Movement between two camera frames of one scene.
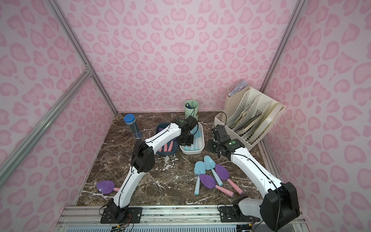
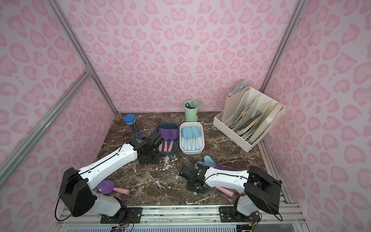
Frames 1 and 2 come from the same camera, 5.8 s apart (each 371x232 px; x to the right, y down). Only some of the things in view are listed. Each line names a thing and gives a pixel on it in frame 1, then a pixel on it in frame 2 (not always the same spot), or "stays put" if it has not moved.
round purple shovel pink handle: [107, 187] stays put
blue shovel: [195, 142] stays put
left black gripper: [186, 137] → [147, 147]
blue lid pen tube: [130, 119] stays put
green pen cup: [191, 108] stays put
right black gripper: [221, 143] → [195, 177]
